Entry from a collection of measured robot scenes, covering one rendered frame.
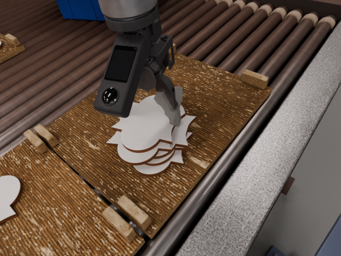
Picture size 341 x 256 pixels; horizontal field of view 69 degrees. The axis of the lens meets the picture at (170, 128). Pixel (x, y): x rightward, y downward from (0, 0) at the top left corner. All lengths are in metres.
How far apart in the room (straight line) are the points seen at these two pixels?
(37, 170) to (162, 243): 0.28
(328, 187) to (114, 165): 1.34
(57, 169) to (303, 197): 1.30
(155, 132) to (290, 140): 0.27
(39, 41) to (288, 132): 0.86
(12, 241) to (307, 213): 1.33
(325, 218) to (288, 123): 1.03
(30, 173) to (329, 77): 0.69
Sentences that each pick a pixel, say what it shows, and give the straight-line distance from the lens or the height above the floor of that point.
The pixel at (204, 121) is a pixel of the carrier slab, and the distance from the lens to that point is 0.52.
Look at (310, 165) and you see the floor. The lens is 1.68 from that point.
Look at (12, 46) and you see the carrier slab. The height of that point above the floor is 0.94.
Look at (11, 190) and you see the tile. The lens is 0.54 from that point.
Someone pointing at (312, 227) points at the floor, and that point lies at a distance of 1.50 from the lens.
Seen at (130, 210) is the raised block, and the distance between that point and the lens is 0.40.
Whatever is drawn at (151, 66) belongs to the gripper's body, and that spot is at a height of 1.11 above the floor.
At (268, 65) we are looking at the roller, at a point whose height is 0.92.
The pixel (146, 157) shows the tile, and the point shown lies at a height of 0.97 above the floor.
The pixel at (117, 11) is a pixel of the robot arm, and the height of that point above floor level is 1.19.
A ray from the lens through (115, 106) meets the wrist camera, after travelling 0.33.
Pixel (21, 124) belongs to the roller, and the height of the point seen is 0.92.
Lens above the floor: 1.32
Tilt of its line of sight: 49 degrees down
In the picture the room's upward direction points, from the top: 9 degrees counter-clockwise
